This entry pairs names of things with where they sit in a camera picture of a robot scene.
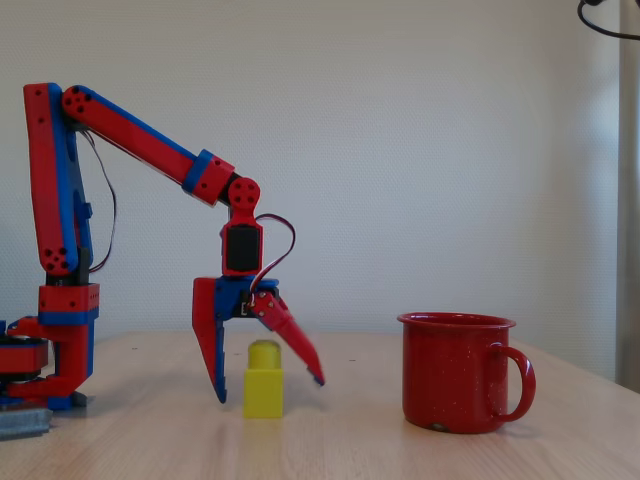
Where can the blue gripper, black servo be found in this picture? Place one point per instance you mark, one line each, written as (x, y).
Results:
(227, 299)

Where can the yellow toy building block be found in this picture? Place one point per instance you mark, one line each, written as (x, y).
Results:
(262, 390)

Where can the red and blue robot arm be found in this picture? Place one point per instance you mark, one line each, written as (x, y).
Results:
(140, 140)

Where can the red enamel mug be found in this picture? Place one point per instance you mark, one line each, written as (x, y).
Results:
(450, 375)

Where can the grey vertical post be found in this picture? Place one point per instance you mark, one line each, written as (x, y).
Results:
(629, 200)

